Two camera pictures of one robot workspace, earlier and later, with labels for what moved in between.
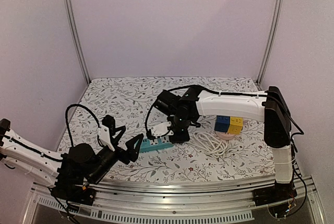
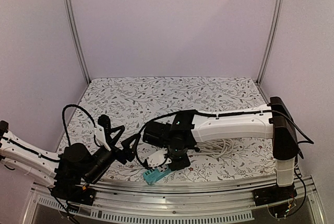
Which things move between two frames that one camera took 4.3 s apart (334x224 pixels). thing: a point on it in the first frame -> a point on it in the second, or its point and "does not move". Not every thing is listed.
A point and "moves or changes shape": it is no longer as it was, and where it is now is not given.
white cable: (211, 146) moves or changes shape
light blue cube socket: (145, 145) moves or changes shape
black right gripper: (179, 135) -> (178, 163)
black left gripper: (130, 154) does not move
